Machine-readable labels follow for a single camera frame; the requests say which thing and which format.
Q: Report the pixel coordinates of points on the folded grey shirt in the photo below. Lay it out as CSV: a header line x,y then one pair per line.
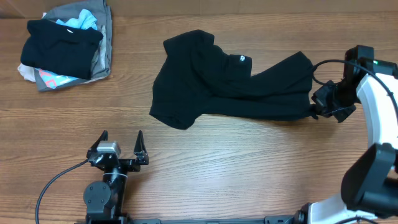
x,y
100,66

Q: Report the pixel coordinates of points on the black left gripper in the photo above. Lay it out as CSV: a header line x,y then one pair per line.
x,y
140,153

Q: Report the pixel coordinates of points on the light blue garment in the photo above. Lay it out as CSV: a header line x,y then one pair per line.
x,y
84,21

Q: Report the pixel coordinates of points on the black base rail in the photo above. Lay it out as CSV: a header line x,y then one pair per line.
x,y
284,219

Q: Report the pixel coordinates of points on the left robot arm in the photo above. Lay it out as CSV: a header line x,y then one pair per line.
x,y
104,199

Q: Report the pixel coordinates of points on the black t-shirt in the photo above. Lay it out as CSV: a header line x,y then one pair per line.
x,y
198,78

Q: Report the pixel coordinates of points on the white folded garment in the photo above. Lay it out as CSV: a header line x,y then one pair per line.
x,y
26,72

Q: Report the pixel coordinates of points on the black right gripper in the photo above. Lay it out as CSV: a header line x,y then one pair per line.
x,y
318,98

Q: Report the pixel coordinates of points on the blue garment with red print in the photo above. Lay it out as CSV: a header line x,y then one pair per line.
x,y
52,80

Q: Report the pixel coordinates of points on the folded black shirt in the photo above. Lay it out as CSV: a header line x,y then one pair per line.
x,y
60,49

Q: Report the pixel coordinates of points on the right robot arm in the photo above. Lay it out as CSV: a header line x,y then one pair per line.
x,y
367,192

